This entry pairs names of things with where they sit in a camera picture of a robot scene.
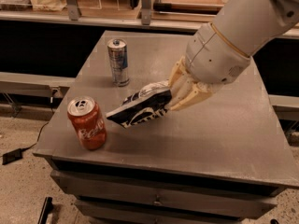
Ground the black power cable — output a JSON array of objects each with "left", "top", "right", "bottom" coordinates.
[{"left": 18, "top": 87, "right": 64, "bottom": 152}]

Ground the metal shelf bracket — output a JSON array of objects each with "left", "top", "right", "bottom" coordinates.
[
  {"left": 66, "top": 0, "right": 81, "bottom": 21},
  {"left": 141, "top": 0, "right": 151, "bottom": 25}
]

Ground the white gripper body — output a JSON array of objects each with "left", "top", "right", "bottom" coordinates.
[{"left": 185, "top": 23, "right": 250, "bottom": 84}]

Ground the silver blue energy drink can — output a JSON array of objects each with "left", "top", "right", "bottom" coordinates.
[{"left": 107, "top": 38, "right": 129, "bottom": 87}]

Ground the black object on floor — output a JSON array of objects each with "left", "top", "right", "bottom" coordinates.
[{"left": 37, "top": 197, "right": 53, "bottom": 224}]

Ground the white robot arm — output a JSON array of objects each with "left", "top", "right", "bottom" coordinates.
[{"left": 166, "top": 0, "right": 299, "bottom": 111}]

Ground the grey drawer cabinet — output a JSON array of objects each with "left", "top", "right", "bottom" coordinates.
[{"left": 32, "top": 30, "right": 299, "bottom": 224}]

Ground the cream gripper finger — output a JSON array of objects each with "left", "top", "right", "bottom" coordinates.
[
  {"left": 169, "top": 82, "right": 223, "bottom": 111},
  {"left": 168, "top": 56, "right": 197, "bottom": 96}
]

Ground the metal shelf bracket middle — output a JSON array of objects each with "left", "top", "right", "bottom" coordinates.
[{"left": 141, "top": 0, "right": 151, "bottom": 25}]

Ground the metal shelf bracket left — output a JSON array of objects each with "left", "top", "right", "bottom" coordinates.
[{"left": 66, "top": 0, "right": 81, "bottom": 21}]

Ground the grey metal bench rail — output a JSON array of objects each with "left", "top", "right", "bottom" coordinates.
[{"left": 0, "top": 72, "right": 75, "bottom": 98}]

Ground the black power adapter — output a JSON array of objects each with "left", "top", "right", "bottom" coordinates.
[{"left": 2, "top": 148, "right": 22, "bottom": 165}]

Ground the red coke can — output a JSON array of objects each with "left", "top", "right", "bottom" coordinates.
[{"left": 67, "top": 96, "right": 107, "bottom": 150}]

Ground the blue chip bag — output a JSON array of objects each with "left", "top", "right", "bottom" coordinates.
[{"left": 106, "top": 80, "right": 172, "bottom": 128}]

